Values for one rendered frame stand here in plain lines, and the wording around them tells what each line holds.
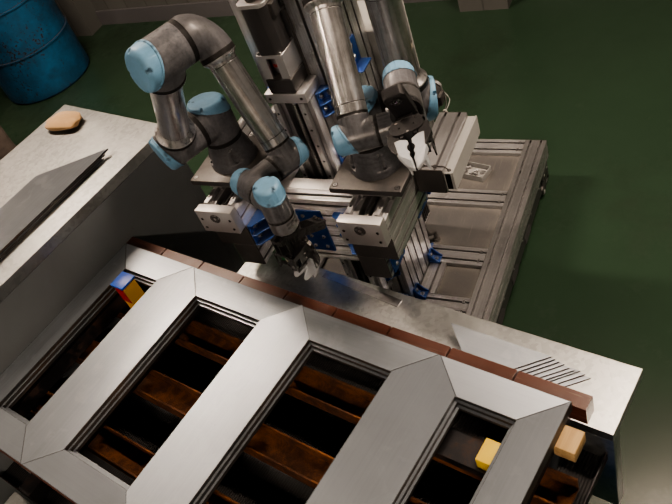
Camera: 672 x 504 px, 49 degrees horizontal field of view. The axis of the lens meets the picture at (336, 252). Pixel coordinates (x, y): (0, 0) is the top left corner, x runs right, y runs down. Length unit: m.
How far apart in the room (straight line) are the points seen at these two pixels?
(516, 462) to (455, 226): 1.54
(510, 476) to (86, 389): 1.21
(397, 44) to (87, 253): 1.27
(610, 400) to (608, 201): 1.55
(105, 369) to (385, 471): 0.93
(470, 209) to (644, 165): 0.83
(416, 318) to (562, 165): 1.58
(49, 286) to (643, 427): 1.98
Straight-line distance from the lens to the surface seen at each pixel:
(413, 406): 1.81
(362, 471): 1.76
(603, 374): 2.00
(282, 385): 1.98
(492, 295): 2.77
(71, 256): 2.56
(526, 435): 1.73
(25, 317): 2.53
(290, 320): 2.08
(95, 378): 2.28
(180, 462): 1.96
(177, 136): 2.15
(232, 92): 1.93
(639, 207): 3.34
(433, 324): 2.15
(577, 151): 3.63
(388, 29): 1.87
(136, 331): 2.31
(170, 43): 1.86
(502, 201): 3.10
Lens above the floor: 2.35
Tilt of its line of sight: 43 degrees down
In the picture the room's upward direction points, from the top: 24 degrees counter-clockwise
